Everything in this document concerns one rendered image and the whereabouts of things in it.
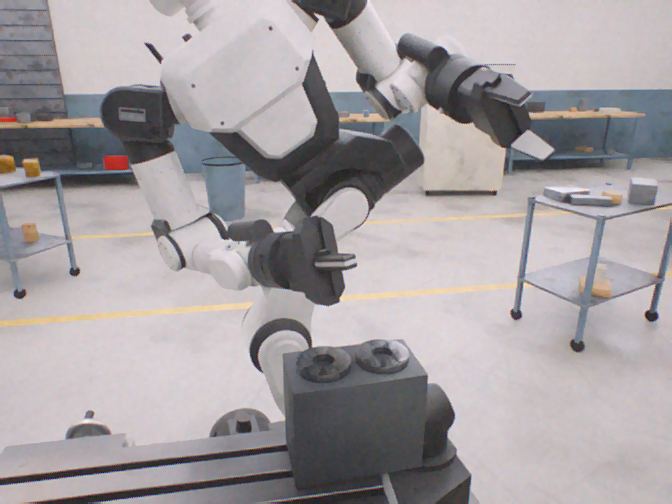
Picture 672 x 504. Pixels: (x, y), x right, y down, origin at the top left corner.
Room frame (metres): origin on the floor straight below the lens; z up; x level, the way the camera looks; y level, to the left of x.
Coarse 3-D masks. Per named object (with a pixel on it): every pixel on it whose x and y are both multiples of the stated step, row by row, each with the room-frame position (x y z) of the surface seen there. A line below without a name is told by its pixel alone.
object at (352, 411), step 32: (320, 352) 0.73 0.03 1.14; (352, 352) 0.75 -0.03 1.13; (384, 352) 0.75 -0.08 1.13; (288, 384) 0.68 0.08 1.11; (320, 384) 0.66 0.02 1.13; (352, 384) 0.66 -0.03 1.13; (384, 384) 0.67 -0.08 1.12; (416, 384) 0.68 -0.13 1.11; (288, 416) 0.70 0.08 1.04; (320, 416) 0.65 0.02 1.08; (352, 416) 0.66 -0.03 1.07; (384, 416) 0.67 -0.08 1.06; (416, 416) 0.68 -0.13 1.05; (288, 448) 0.72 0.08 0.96; (320, 448) 0.65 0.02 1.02; (352, 448) 0.66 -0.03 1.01; (384, 448) 0.67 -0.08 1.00; (416, 448) 0.68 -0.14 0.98; (320, 480) 0.65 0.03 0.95
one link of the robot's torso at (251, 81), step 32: (256, 0) 0.95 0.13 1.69; (288, 0) 1.00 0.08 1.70; (224, 32) 0.93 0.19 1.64; (256, 32) 0.92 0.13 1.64; (288, 32) 0.94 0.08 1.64; (160, 64) 1.09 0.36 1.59; (192, 64) 0.92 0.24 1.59; (224, 64) 0.92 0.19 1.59; (256, 64) 0.93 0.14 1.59; (288, 64) 0.94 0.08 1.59; (192, 96) 0.91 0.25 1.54; (224, 96) 0.92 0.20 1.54; (256, 96) 0.93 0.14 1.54; (288, 96) 0.95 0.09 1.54; (320, 96) 0.99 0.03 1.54; (192, 128) 0.96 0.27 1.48; (224, 128) 0.93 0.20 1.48; (256, 128) 0.95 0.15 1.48; (288, 128) 0.96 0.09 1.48; (320, 128) 0.98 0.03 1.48; (256, 160) 0.97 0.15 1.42; (288, 160) 0.97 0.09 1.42
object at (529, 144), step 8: (520, 136) 0.73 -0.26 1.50; (528, 136) 0.72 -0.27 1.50; (536, 136) 0.71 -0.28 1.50; (512, 144) 0.73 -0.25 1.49; (520, 144) 0.72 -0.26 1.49; (528, 144) 0.71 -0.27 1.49; (536, 144) 0.70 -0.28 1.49; (544, 144) 0.69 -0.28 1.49; (520, 152) 0.71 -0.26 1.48; (528, 152) 0.70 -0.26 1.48; (536, 152) 0.69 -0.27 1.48; (544, 152) 0.68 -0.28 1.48; (552, 152) 0.68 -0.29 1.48; (544, 160) 0.68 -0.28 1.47
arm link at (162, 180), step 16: (160, 160) 0.97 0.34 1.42; (176, 160) 1.00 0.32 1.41; (144, 176) 0.97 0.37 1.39; (160, 176) 0.97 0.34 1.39; (176, 176) 0.99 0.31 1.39; (144, 192) 0.98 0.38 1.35; (160, 192) 0.97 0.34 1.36; (176, 192) 0.98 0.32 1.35; (160, 208) 0.97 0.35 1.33; (176, 208) 0.97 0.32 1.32; (192, 208) 0.99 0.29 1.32; (208, 208) 1.03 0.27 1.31; (160, 224) 0.96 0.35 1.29; (176, 224) 0.97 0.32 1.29; (224, 224) 1.00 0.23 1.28; (160, 240) 0.95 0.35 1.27; (176, 256) 0.92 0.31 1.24
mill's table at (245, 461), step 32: (128, 448) 0.73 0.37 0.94; (160, 448) 0.73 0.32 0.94; (192, 448) 0.73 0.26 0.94; (224, 448) 0.73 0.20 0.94; (256, 448) 0.73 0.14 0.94; (0, 480) 0.66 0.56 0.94; (32, 480) 0.68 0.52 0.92; (64, 480) 0.66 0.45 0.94; (96, 480) 0.66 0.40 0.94; (128, 480) 0.66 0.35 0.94; (160, 480) 0.66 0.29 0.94; (192, 480) 0.66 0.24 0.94; (224, 480) 0.66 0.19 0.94; (256, 480) 0.68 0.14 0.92; (288, 480) 0.66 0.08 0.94; (352, 480) 0.66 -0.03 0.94; (384, 480) 0.67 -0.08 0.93
